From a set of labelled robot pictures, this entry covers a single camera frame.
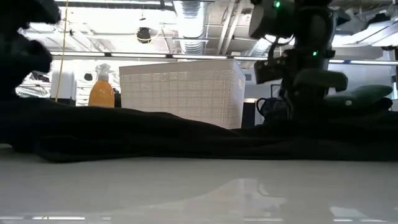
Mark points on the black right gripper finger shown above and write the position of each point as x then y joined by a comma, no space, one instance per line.
320,80
306,104

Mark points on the dark green button shirt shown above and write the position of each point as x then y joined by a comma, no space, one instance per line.
360,95

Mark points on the dark grey shorts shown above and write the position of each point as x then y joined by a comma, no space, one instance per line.
384,105

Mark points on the black shirt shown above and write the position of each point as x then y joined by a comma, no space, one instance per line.
155,137

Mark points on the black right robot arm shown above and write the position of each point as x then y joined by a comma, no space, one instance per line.
311,28

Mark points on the white plastic laundry bin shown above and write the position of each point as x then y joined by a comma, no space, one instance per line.
180,93

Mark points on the white rounded container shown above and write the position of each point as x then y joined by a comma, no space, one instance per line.
63,85

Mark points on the dark rectangular box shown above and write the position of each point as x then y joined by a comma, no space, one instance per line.
248,113

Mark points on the orange spray bottle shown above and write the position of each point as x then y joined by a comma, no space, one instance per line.
101,95

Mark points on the black ceiling dome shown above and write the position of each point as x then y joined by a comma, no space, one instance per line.
143,35

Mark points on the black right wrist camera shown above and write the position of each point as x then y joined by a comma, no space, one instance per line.
269,71

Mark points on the silver ventilation duct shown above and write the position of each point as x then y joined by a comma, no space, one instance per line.
190,21

